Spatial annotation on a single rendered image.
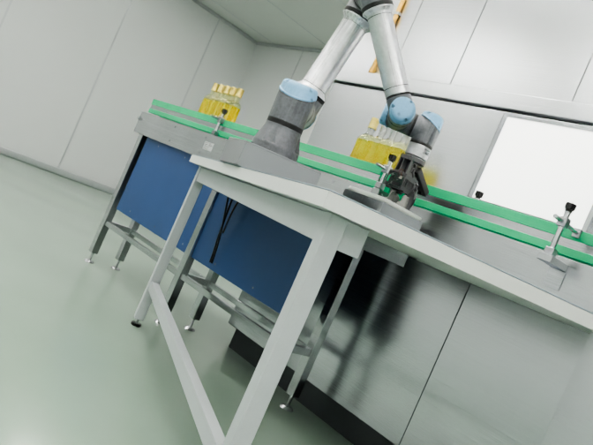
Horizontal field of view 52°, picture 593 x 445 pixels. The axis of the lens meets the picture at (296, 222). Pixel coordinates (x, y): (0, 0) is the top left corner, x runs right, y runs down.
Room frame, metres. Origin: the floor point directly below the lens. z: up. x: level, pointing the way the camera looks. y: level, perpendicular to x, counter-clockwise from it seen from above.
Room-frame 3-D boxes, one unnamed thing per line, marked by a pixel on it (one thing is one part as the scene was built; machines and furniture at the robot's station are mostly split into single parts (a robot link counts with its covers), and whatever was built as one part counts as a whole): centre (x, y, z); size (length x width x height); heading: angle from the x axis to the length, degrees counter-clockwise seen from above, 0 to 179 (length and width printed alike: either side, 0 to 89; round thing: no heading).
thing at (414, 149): (1.96, -0.27, 1.03); 0.08 x 0.08 x 0.05
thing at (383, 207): (1.98, -0.26, 0.79); 0.27 x 0.17 x 0.08; 133
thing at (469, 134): (2.19, -0.51, 1.15); 0.90 x 0.03 x 0.34; 43
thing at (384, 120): (1.96, -0.16, 1.10); 0.11 x 0.11 x 0.08; 86
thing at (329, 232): (1.87, 0.17, 0.36); 1.51 x 0.09 x 0.71; 20
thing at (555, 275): (1.65, -0.67, 0.90); 0.17 x 0.05 x 0.23; 133
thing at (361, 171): (2.77, 0.40, 0.92); 1.75 x 0.01 x 0.08; 43
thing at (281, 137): (1.87, 0.15, 0.88); 0.15 x 0.15 x 0.10
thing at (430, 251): (2.10, -0.47, 0.73); 1.58 x 1.52 x 0.04; 20
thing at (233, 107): (3.10, 0.53, 1.02); 0.06 x 0.06 x 0.28; 43
